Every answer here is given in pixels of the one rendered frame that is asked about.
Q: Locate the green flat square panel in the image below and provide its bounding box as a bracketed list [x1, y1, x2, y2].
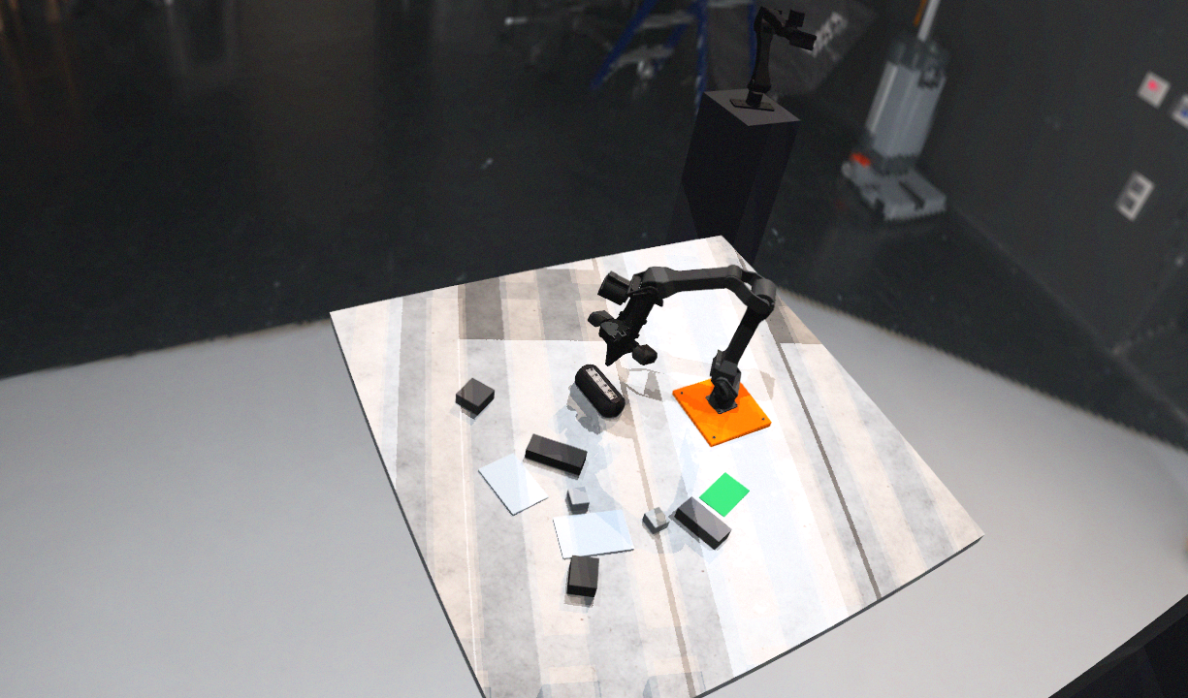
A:
[699, 472, 748, 518]

